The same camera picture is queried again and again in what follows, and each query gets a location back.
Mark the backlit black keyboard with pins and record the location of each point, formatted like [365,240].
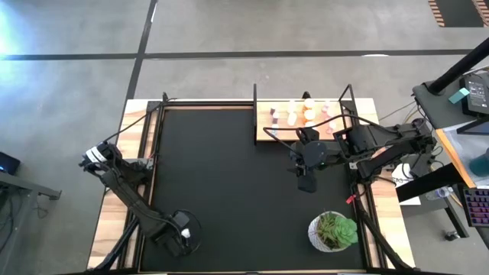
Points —
[477,206]

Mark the black device blue light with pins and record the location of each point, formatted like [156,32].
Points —
[7,164]

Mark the black desk beam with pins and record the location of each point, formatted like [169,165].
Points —
[428,183]

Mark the wooden shelf board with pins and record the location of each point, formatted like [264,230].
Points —
[263,130]

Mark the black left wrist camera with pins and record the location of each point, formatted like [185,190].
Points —
[181,219]

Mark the green succulent plant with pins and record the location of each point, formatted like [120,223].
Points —
[344,231]

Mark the grey side table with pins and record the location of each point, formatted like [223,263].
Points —
[431,107]

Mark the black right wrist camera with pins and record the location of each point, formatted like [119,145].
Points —
[306,184]

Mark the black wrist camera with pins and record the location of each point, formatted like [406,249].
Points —
[306,184]
[181,219]

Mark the black metal shelf frame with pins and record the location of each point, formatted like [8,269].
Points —
[254,114]

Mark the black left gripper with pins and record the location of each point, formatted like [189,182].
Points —
[170,240]

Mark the grey metal desk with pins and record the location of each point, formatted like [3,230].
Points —
[15,191]

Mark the white plant pot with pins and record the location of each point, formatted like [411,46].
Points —
[314,237]

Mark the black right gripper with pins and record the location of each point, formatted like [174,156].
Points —
[303,168]

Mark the black pole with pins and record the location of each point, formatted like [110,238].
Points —
[458,68]

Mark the small red tag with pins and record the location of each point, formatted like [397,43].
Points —
[349,198]

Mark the black aluminium rig frame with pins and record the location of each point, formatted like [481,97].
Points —
[383,244]

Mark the pink pill bottle white cap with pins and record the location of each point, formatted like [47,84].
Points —
[331,112]
[326,105]
[332,124]

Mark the clear plastic bottle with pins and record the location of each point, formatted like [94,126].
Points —
[439,193]

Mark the wooden desk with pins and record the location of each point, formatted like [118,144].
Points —
[451,153]

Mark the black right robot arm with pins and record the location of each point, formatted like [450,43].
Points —
[382,145]

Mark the black box white label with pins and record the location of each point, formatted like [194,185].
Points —
[475,95]

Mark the black floor mat striped edge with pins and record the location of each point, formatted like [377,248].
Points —
[458,13]

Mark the black power brick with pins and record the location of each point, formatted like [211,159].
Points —
[422,164]

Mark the black table mat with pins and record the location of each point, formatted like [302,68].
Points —
[237,214]

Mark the teal round object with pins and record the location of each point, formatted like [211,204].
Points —
[480,164]

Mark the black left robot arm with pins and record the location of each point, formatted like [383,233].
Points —
[133,202]

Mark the white paper sheet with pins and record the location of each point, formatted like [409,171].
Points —
[401,179]

